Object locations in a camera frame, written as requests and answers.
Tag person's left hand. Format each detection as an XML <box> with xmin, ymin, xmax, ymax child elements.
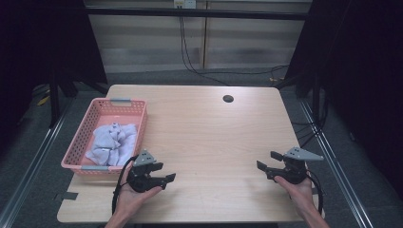
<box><xmin>113</xmin><ymin>164</ymin><xmax>163</xmax><ymax>219</ymax></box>

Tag pink plastic basket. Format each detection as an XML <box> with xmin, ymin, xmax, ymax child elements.
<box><xmin>60</xmin><ymin>97</ymin><xmax>148</xmax><ymax>177</ymax></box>

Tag black metal stand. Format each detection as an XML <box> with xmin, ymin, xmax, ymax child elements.
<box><xmin>48</xmin><ymin>73</ymin><xmax>62</xmax><ymax>129</ymax></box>
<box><xmin>311</xmin><ymin>71</ymin><xmax>321</xmax><ymax>125</ymax></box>

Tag metal floor rail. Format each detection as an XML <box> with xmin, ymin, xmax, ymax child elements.
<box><xmin>297</xmin><ymin>99</ymin><xmax>375</xmax><ymax>228</ymax></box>
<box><xmin>0</xmin><ymin>97</ymin><xmax>76</xmax><ymax>228</ymax></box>

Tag white printed towel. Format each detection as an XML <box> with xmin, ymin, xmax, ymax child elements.
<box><xmin>85</xmin><ymin>123</ymin><xmax>139</xmax><ymax>167</ymax></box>

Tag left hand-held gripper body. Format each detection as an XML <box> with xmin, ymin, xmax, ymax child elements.
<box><xmin>126</xmin><ymin>149</ymin><xmax>168</xmax><ymax>194</ymax></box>

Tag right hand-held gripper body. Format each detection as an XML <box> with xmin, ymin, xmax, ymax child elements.
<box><xmin>268</xmin><ymin>146</ymin><xmax>325</xmax><ymax>185</ymax></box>

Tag black horizontal frame bar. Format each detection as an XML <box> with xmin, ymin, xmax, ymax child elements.
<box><xmin>85</xmin><ymin>7</ymin><xmax>311</xmax><ymax>22</ymax></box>

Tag black floor cables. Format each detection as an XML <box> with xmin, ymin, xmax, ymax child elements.
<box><xmin>290</xmin><ymin>104</ymin><xmax>329</xmax><ymax>150</ymax></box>

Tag black curtain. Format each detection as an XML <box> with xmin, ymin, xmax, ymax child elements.
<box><xmin>283</xmin><ymin>0</ymin><xmax>403</xmax><ymax>198</ymax></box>
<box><xmin>0</xmin><ymin>0</ymin><xmax>109</xmax><ymax>153</ymax></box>

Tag person's right hand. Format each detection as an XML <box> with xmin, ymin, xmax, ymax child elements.
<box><xmin>274</xmin><ymin>175</ymin><xmax>318</xmax><ymax>214</ymax></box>

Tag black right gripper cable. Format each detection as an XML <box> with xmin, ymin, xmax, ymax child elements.
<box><xmin>305</xmin><ymin>170</ymin><xmax>325</xmax><ymax>215</ymax></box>

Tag white wall power outlet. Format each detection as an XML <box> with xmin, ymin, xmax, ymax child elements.
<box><xmin>173</xmin><ymin>0</ymin><xmax>198</xmax><ymax>10</ymax></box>

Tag black tape strip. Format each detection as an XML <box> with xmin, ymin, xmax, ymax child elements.
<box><xmin>54</xmin><ymin>191</ymin><xmax>79</xmax><ymax>201</ymax></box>

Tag black hanging wall cable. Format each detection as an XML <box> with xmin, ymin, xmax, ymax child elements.
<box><xmin>182</xmin><ymin>15</ymin><xmax>290</xmax><ymax>76</ymax></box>
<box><xmin>179</xmin><ymin>15</ymin><xmax>231</xmax><ymax>86</ymax></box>

